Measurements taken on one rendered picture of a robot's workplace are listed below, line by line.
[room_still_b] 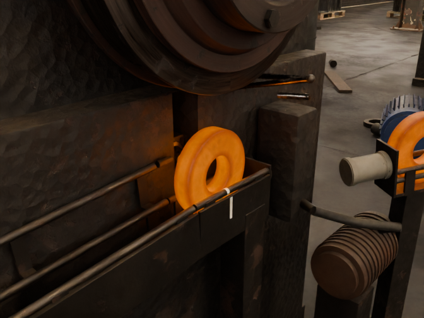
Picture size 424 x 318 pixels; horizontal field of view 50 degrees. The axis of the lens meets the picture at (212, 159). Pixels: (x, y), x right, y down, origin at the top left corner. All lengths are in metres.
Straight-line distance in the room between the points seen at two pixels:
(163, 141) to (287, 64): 0.37
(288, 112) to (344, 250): 0.30
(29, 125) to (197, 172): 0.26
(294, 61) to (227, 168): 0.34
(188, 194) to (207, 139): 0.09
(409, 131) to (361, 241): 0.25
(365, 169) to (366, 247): 0.16
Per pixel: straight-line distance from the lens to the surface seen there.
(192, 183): 0.71
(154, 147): 0.74
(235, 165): 0.79
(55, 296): 0.60
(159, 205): 0.74
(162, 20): 0.56
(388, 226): 1.03
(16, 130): 0.61
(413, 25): 9.57
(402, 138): 1.00
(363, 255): 0.99
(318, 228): 2.08
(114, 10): 0.54
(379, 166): 0.99
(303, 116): 0.89
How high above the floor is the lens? 1.05
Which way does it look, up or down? 23 degrees down
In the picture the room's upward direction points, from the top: straight up
